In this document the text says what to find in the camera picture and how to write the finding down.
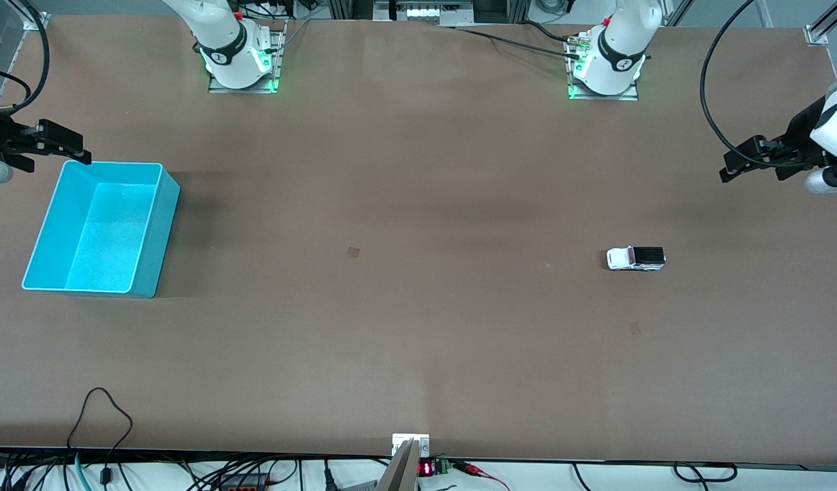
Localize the cyan plastic bin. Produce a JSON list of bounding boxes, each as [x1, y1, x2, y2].
[[21, 161, 181, 299]]

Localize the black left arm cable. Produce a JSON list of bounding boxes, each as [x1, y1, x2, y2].
[[699, 0, 801, 168]]

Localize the silver box white ports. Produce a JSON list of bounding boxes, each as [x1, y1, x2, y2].
[[373, 0, 475, 27]]

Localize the white mount bracket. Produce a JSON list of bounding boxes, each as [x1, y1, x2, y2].
[[391, 433, 431, 458]]

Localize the grey camera mount bar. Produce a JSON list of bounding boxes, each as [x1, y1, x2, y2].
[[376, 438, 420, 491]]

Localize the orange black power strip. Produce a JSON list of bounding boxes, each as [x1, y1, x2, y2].
[[217, 475, 275, 491]]

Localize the black coiled cable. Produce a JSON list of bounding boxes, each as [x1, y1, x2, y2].
[[673, 461, 740, 485]]

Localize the aluminium frame profile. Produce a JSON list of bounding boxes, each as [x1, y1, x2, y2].
[[803, 0, 837, 48]]

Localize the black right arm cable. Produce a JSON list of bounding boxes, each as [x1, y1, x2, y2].
[[0, 0, 51, 113]]

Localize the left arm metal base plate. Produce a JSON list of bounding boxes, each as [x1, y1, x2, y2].
[[566, 33, 640, 102]]

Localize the red wire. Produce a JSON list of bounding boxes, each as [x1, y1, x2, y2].
[[451, 460, 512, 491]]

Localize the white toy jeep black roof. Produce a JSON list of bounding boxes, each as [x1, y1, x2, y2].
[[607, 245, 667, 272]]

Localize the black base power cable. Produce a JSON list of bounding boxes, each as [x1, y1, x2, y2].
[[438, 23, 587, 62]]

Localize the thin black looped cable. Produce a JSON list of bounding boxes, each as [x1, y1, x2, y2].
[[65, 387, 134, 486]]

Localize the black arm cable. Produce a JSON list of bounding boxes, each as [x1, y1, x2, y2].
[[0, 0, 51, 113], [699, 0, 801, 168]]

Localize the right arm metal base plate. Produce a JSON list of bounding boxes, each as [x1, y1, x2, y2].
[[208, 18, 288, 94]]

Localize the black cable tangle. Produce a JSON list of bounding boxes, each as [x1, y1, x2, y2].
[[0, 449, 392, 491]]

